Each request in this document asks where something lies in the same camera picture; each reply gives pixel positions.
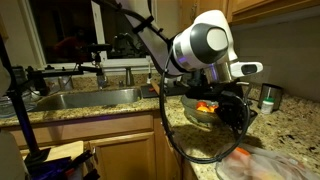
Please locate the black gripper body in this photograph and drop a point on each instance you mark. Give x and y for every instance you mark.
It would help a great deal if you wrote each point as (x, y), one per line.
(233, 106)

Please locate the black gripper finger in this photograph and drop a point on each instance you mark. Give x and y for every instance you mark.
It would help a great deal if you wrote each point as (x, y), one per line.
(252, 117)

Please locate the clear plastic bag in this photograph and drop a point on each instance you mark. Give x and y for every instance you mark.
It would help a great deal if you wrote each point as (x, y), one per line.
(266, 166)

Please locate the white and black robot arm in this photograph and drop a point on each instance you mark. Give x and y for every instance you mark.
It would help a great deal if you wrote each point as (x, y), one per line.
(200, 43)

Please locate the orange red peach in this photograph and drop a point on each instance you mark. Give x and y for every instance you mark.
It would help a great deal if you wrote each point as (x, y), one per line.
(201, 104)
(212, 108)

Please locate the yellow orange peach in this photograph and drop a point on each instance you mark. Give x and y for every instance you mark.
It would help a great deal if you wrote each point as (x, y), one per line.
(202, 109)

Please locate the large glass bowl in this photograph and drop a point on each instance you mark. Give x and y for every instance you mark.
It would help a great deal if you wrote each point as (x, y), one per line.
(193, 115)

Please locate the white bottle green cap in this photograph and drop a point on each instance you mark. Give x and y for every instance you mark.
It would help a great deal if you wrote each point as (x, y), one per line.
(267, 107)

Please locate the stainless steel cup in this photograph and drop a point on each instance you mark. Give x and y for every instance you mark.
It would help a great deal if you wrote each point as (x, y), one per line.
(273, 95)

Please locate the white dish brush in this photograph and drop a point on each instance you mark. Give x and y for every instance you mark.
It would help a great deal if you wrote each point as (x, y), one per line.
(150, 78)

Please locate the black counter mat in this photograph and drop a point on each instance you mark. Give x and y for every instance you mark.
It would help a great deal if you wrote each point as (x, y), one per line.
(146, 90)

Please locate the wooden base cabinet door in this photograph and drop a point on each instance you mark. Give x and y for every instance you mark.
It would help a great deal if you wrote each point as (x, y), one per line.
(123, 156)

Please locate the metal kitchen faucet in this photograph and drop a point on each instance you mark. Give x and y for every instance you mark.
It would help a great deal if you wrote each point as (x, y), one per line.
(101, 81)

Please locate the stainless steel sink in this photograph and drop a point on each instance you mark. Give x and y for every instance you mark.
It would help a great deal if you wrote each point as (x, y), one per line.
(93, 98)

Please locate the wooden sink drawer front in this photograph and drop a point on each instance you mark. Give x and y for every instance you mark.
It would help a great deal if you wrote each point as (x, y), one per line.
(83, 128)

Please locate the small cup by sink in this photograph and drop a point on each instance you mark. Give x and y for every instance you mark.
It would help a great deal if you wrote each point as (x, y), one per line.
(65, 83)

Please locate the light wooden board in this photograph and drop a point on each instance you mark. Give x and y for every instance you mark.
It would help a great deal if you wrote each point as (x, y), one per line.
(63, 150)

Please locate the dark tool pile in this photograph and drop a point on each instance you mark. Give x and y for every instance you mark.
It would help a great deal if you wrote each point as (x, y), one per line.
(66, 166)

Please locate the glass dish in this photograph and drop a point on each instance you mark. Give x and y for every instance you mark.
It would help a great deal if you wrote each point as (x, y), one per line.
(13, 108)

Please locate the black stereo camera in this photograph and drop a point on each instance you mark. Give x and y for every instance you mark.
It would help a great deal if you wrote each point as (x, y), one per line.
(96, 48)

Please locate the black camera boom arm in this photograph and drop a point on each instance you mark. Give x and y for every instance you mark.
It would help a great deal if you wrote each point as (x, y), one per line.
(60, 71)

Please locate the dark window white frame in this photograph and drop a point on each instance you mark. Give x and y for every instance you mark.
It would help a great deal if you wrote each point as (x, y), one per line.
(66, 26)

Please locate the black camera stand pole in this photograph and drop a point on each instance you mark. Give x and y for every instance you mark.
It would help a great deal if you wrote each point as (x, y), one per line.
(23, 123)

